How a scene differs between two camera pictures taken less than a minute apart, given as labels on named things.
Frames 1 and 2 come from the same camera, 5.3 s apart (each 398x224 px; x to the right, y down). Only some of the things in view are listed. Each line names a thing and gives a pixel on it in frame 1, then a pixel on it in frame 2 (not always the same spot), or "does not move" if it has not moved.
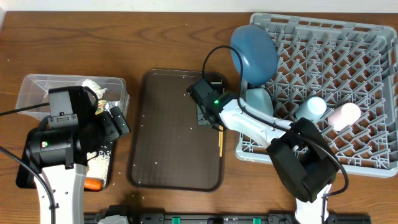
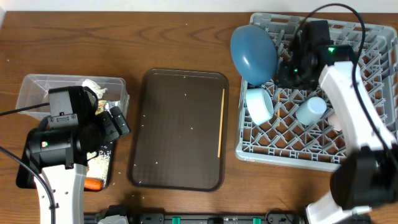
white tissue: [99, 91] does not move
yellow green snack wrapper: [101, 104] does not move
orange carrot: [92, 184] does not move
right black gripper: [201, 113] → [283, 80]
